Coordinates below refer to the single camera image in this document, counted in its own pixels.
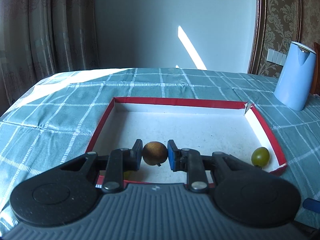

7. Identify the white wall switch panel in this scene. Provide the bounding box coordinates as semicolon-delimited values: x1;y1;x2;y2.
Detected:
266;48;286;66

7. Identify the patterned beige curtain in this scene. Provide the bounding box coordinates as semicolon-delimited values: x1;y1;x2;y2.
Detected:
1;0;99;104

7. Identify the red white shallow box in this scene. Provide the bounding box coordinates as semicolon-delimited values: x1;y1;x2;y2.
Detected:
87;97;287;176

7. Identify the brown wooden chair back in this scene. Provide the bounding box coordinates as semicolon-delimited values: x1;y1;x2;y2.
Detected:
310;42;320;95

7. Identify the brown wooden wall frame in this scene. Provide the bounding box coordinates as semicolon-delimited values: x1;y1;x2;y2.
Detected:
248;0;302;77

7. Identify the teal checked tablecloth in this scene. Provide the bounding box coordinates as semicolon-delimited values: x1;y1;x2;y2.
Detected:
1;68;319;234

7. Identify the brown round longan fruit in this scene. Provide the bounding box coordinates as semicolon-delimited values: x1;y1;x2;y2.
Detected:
142;141;168;166

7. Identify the blue electric kettle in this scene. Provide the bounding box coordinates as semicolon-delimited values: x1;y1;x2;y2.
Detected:
274;41;316;111

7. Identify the green cherry tomato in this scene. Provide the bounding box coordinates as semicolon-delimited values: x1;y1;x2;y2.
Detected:
251;147;270;167

